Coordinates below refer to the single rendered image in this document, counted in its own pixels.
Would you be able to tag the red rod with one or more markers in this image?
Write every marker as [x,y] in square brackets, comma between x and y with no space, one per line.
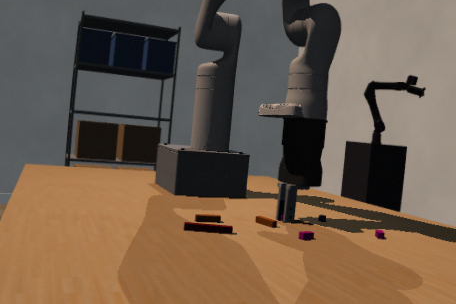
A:
[224,229]

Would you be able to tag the orange-brown rectangular rod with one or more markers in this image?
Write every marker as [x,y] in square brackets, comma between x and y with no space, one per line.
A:
[266,221]

